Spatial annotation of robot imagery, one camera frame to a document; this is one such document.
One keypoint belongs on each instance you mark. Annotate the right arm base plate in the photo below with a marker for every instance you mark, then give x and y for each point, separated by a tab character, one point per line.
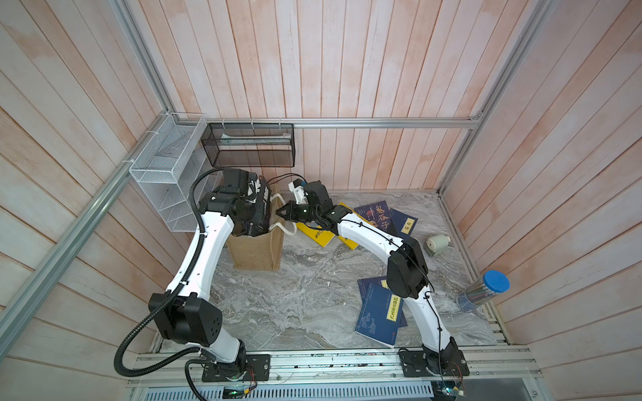
416	363

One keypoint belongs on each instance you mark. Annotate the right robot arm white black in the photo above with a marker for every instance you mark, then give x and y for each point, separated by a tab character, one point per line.
406	269

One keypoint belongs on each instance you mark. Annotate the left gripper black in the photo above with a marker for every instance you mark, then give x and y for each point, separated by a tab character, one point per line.
252	217

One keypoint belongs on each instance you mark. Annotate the purple book under blue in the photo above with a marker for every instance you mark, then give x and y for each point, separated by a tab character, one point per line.
365	283

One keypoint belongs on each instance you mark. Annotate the brown canvas tote bag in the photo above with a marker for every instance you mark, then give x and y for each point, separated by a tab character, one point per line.
263	253

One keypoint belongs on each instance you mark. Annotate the white tape roll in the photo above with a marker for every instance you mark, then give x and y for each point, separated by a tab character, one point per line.
437	244

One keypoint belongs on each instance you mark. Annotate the dark portrait book far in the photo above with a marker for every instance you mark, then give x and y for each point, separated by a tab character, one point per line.
378	214

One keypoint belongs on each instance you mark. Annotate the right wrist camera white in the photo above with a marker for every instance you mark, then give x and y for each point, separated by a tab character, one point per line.
296	187

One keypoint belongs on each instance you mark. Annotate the yellow book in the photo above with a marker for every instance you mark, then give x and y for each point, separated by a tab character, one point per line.
349	243
320	237

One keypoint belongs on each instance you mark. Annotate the small blue book far right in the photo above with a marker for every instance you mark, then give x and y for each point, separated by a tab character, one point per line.
402	224

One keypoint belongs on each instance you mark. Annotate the blue book bottom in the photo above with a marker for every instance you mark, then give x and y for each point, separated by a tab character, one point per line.
380	315

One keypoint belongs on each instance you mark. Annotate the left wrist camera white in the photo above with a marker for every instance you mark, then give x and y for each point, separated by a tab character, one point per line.
256	185

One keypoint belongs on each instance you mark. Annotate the black mesh wall basket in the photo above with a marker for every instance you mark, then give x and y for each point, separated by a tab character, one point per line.
256	145

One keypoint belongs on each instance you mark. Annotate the black wolf book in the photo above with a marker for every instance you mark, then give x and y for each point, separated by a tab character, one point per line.
261	223

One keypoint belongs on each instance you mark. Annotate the aluminium rail front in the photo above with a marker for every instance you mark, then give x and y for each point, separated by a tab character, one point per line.
384	365

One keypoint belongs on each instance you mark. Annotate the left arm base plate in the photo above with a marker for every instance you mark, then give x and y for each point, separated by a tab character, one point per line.
255	366

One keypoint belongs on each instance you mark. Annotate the clear tube blue cap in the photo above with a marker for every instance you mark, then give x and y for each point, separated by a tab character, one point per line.
490	284

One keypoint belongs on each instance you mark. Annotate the yellow book right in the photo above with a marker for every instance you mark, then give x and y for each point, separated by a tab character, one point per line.
349	243

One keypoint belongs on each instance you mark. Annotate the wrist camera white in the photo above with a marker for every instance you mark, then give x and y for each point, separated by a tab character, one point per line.
256	185
296	187

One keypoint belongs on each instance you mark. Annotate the white wire mesh shelf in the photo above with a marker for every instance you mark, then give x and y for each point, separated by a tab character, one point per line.
168	164

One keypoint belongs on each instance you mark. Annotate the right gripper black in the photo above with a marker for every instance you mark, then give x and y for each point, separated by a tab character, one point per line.
292	208

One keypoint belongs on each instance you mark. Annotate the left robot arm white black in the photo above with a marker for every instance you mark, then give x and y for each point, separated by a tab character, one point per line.
184	313

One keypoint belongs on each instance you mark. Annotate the aluminium frame bar back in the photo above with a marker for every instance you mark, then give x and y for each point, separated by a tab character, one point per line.
347	123

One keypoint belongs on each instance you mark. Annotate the yellow book left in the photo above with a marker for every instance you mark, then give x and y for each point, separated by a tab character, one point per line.
320	237

